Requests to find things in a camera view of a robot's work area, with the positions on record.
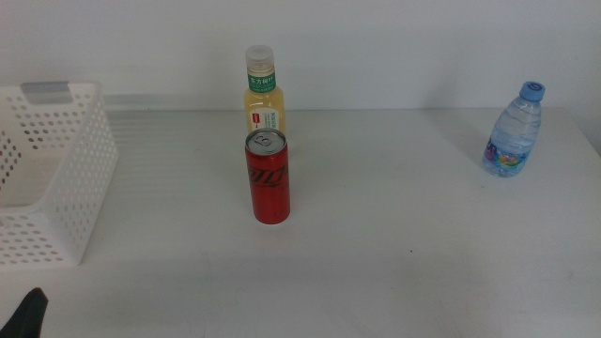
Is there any yellow tea bottle green label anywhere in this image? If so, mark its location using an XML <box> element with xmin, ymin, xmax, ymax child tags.
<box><xmin>242</xmin><ymin>44</ymin><xmax>287</xmax><ymax>137</ymax></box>

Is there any white perforated plastic basket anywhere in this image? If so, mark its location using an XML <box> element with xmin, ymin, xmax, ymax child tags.
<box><xmin>0</xmin><ymin>81</ymin><xmax>118</xmax><ymax>273</ymax></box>

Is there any clear water bottle blue cap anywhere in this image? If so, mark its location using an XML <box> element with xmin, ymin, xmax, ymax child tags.
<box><xmin>482</xmin><ymin>80</ymin><xmax>547</xmax><ymax>178</ymax></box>

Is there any red soda can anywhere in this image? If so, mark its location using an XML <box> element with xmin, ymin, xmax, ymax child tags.
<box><xmin>244</xmin><ymin>128</ymin><xmax>291</xmax><ymax>225</ymax></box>

